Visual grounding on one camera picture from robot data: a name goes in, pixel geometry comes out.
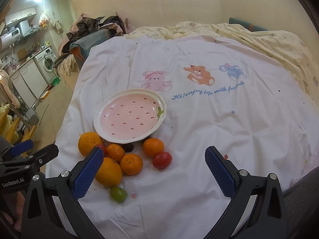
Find teal pillow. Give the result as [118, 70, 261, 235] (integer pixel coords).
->
[229, 17, 267, 32]

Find pink strawberry ceramic plate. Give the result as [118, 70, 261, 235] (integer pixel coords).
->
[94, 88, 166, 144]

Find pile of clothes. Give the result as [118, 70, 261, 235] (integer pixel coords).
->
[53, 12, 136, 69]

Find small mandarin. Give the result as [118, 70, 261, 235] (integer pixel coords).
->
[143, 138, 164, 158]
[106, 144, 125, 163]
[120, 153, 143, 175]

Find white washing machine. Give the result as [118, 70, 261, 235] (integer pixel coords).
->
[33, 46, 57, 85]

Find white cartoon animal bedsheet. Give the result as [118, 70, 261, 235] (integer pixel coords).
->
[46, 36, 318, 238]

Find cream patterned quilt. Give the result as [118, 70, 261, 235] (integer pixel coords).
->
[125, 22, 318, 105]

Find white water heater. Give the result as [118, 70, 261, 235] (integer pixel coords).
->
[1, 27, 21, 51]

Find teal orange cushion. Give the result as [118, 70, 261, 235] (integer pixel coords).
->
[69, 29, 118, 70]

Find large orange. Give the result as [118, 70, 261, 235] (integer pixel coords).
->
[78, 132, 103, 157]
[95, 158, 123, 187]

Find yellow wooden rack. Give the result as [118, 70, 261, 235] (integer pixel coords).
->
[1, 104, 37, 157]

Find dark purple grape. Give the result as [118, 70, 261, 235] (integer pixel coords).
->
[121, 143, 134, 153]

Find white kitchen cabinets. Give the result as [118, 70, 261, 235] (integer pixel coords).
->
[10, 59, 48, 107]

